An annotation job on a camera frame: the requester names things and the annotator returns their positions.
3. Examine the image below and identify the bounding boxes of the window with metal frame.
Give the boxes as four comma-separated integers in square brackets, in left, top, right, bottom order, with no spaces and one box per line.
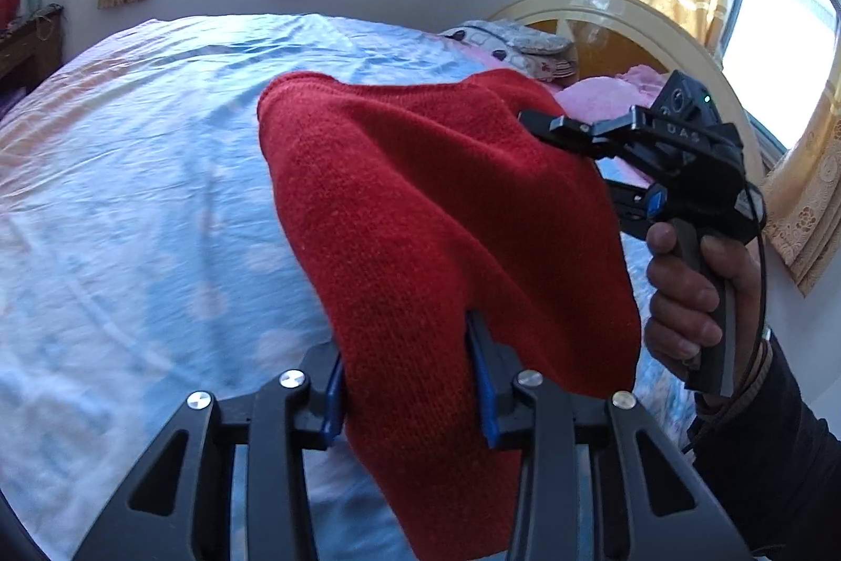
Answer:
[719,0,841,155]

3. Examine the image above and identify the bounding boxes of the brown wooden dresser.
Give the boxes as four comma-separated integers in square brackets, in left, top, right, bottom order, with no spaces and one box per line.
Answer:
[0,5,67,102]

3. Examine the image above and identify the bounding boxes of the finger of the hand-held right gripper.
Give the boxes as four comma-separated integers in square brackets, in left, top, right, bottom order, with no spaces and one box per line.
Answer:
[599,175,667,241]
[518,107,643,162]

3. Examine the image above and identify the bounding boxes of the person's right hand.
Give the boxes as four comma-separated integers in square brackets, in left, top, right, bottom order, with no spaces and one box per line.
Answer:
[644,220,770,414]

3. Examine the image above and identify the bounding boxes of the beige wrist bracelet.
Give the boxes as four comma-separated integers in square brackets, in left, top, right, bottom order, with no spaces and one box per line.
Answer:
[747,325,774,392]

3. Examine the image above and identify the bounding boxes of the grey patterned pillow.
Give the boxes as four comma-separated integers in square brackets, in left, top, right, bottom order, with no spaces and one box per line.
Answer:
[439,18,572,57]

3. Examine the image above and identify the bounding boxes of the red knitted sweater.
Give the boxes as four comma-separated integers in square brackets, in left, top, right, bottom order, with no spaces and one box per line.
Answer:
[258,69,643,561]

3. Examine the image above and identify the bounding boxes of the cream curved bed headboard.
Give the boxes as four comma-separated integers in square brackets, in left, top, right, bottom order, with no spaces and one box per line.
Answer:
[486,0,766,187]

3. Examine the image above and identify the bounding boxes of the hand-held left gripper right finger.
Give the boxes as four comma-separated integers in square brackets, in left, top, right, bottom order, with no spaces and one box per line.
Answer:
[465,310,753,561]

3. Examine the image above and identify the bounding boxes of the bed with blue sheet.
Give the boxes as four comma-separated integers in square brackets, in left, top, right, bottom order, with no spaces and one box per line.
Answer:
[0,12,698,561]

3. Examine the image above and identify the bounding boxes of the pink pillow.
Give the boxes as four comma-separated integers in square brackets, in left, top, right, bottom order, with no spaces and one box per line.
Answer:
[561,65,671,194]

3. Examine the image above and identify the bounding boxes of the person's right forearm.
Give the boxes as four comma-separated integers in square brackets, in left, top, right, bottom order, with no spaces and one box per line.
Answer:
[686,334,841,558]

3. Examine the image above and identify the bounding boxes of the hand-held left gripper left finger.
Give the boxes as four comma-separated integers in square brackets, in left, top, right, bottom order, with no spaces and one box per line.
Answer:
[72,345,346,561]

